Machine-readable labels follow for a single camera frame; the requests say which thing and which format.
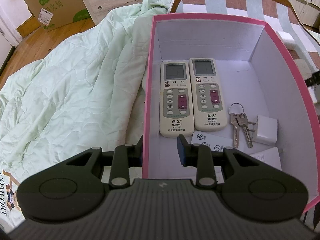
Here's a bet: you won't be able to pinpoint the white remote control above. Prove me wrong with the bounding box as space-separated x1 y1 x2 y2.
191 131 233 152

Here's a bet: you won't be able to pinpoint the cream remote control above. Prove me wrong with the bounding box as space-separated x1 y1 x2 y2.
189 58 227 132
159 61 195 138

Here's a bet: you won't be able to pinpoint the pink cardboard box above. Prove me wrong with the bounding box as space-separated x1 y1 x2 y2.
142 13 319 209

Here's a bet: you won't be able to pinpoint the silver keys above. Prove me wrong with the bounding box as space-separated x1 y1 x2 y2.
228 102 256 148

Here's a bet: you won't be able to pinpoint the white charger cube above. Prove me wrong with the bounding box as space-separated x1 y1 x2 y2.
252 115 278 145

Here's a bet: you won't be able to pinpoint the white power adapter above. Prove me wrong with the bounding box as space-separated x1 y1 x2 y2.
250 147 282 170

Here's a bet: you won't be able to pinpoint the white small box on mat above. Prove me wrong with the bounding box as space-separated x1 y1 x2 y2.
276 31 296 50

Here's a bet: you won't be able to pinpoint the light green quilted blanket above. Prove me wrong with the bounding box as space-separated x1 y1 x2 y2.
0 0 177 233

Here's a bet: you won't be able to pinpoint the checkered mat with brown border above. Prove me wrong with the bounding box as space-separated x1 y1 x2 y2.
168 0 320 230

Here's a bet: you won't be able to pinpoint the white door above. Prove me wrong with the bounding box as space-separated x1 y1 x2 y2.
0 17 18 74

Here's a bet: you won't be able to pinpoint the brown cardboard box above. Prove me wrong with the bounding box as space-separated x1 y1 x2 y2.
17 0 90 37

